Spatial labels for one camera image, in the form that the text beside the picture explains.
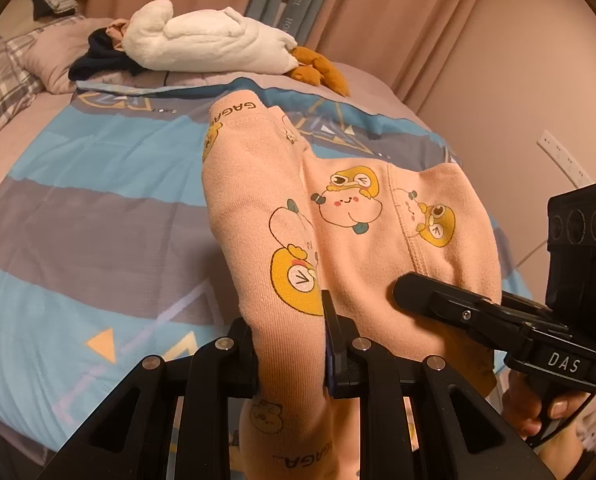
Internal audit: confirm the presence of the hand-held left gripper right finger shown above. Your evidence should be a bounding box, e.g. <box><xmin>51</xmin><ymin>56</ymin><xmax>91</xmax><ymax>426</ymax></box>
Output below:
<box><xmin>322</xmin><ymin>290</ymin><xmax>553</xmax><ymax>480</ymax></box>

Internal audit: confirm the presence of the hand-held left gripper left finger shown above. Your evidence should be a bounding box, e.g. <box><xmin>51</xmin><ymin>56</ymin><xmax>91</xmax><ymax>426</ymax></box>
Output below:
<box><xmin>38</xmin><ymin>317</ymin><xmax>261</xmax><ymax>480</ymax></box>

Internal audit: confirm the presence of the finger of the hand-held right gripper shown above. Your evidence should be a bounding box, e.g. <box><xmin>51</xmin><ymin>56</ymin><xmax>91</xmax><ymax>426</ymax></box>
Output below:
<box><xmin>393</xmin><ymin>272</ymin><xmax>529</xmax><ymax>347</ymax></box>
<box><xmin>500</xmin><ymin>292</ymin><xmax>552</xmax><ymax>319</ymax></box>

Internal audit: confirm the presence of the pink cartoon print shirt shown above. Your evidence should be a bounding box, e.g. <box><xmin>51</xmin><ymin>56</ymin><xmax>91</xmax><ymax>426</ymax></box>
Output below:
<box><xmin>200</xmin><ymin>89</ymin><xmax>503</xmax><ymax>480</ymax></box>

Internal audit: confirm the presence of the person's right hand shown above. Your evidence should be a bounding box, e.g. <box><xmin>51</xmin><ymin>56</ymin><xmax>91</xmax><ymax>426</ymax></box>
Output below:
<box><xmin>502</xmin><ymin>369</ymin><xmax>594</xmax><ymax>441</ymax></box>

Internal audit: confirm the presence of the blue grey printed blanket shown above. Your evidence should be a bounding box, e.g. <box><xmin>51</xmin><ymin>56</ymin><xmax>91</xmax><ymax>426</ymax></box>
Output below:
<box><xmin>0</xmin><ymin>77</ymin><xmax>533</xmax><ymax>456</ymax></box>

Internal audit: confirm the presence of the pink curtain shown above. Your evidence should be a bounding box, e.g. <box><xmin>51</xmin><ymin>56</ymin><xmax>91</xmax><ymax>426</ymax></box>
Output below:
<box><xmin>73</xmin><ymin>0</ymin><xmax>483</xmax><ymax>111</ymax></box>

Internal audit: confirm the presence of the bed with mauve sheet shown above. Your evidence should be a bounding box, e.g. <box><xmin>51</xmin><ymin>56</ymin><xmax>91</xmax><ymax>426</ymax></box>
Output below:
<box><xmin>0</xmin><ymin>10</ymin><xmax>429</xmax><ymax>461</ymax></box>

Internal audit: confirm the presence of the white plush goose toy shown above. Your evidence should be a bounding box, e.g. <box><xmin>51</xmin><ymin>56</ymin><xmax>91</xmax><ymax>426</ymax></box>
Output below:
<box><xmin>123</xmin><ymin>0</ymin><xmax>351</xmax><ymax>97</ymax></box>

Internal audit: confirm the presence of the dark navy cloth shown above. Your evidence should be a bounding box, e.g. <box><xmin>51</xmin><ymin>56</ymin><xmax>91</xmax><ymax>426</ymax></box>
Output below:
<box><xmin>69</xmin><ymin>30</ymin><xmax>141</xmax><ymax>81</ymax></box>

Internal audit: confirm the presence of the blue grey curtain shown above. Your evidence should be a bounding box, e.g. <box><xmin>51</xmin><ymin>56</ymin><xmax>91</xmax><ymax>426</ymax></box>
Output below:
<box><xmin>245</xmin><ymin>0</ymin><xmax>349</xmax><ymax>53</ymax></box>

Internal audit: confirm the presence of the small crumpled pink cloth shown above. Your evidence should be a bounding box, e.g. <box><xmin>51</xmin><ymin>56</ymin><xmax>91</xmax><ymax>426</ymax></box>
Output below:
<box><xmin>105</xmin><ymin>17</ymin><xmax>131</xmax><ymax>43</ymax></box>

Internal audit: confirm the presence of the mauve pillow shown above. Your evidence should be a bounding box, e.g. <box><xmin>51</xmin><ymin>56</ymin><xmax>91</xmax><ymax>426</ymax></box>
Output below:
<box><xmin>20</xmin><ymin>15</ymin><xmax>114</xmax><ymax>95</ymax></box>

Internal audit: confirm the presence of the plaid pillow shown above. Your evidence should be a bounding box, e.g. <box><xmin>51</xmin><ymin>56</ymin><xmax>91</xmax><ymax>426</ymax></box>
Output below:
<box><xmin>0</xmin><ymin>35</ymin><xmax>46</xmax><ymax>153</ymax></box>

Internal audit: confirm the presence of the white wall power strip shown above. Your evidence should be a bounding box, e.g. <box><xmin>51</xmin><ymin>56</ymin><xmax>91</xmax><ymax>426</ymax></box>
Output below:
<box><xmin>538</xmin><ymin>130</ymin><xmax>593</xmax><ymax>188</ymax></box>

